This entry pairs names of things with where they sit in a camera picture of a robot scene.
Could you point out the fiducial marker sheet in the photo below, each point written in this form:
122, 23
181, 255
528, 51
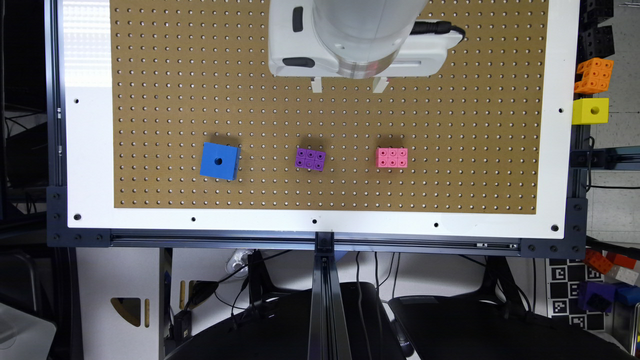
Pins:
563, 278

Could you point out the black office chair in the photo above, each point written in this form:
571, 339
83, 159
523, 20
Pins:
283, 333
455, 328

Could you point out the purple block on floor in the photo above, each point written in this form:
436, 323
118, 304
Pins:
596, 296

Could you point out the black office chair right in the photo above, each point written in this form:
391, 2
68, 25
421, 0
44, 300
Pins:
455, 328

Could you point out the blue cube with hole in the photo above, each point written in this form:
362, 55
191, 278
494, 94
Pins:
220, 161

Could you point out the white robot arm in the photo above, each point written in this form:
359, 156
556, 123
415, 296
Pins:
356, 39

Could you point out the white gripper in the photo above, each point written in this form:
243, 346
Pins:
356, 39

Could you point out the pink lego-style block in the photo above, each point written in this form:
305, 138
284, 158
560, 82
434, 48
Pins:
391, 157

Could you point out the black stacked blocks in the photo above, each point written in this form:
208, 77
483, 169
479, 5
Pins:
595, 40

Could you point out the orange red floor blocks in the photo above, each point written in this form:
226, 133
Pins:
613, 265

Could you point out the purple lego-style block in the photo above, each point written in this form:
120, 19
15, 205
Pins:
310, 159

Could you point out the yellow cube with hole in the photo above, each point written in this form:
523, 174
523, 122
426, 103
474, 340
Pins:
590, 111

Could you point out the brown pegboard panel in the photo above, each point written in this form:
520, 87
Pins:
190, 72

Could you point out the dark aluminium table frame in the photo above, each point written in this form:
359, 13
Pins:
81, 213

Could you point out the orange lego-style block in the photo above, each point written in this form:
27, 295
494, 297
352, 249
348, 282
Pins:
595, 76

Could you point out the black office chair left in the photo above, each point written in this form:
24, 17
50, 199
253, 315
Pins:
283, 333

